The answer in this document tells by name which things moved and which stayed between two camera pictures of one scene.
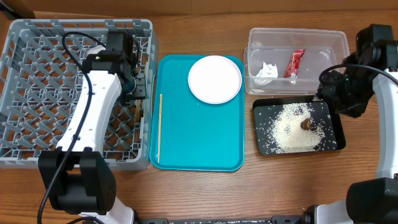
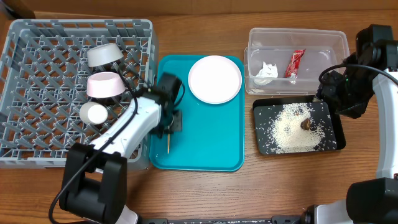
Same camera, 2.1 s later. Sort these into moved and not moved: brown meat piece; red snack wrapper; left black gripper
Moved: left black gripper
Not moved: red snack wrapper; brown meat piece
